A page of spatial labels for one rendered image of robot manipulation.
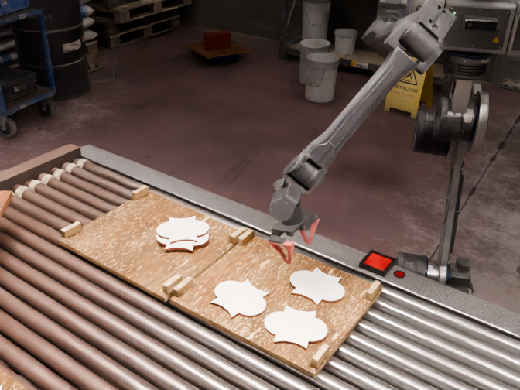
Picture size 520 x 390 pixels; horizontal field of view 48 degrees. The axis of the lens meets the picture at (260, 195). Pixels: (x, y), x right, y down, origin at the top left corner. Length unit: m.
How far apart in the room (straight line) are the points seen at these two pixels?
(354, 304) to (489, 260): 2.02
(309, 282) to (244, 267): 0.18
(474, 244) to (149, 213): 2.19
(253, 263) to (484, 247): 2.14
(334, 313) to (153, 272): 0.48
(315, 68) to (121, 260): 3.71
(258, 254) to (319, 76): 3.62
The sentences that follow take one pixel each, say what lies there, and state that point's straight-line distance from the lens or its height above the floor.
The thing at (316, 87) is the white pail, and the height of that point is 0.14.
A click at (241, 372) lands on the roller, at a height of 0.92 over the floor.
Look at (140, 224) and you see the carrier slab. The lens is 1.74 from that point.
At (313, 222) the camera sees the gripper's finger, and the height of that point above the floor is 1.08.
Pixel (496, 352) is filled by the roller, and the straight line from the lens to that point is 1.47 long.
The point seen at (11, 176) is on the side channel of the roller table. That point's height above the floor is 0.95.
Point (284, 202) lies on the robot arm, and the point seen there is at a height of 1.20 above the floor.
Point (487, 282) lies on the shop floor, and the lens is 3.25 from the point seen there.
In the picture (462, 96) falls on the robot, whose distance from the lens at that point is 1.96.
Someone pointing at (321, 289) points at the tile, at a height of 0.94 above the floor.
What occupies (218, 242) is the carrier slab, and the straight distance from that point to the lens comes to 1.64.
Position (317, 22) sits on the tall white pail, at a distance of 6.11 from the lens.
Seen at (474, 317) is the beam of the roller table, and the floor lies 0.91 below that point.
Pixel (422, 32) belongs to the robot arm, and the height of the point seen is 1.56.
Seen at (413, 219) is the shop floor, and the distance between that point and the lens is 3.62.
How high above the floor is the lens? 1.88
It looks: 31 degrees down
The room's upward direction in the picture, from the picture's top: 1 degrees clockwise
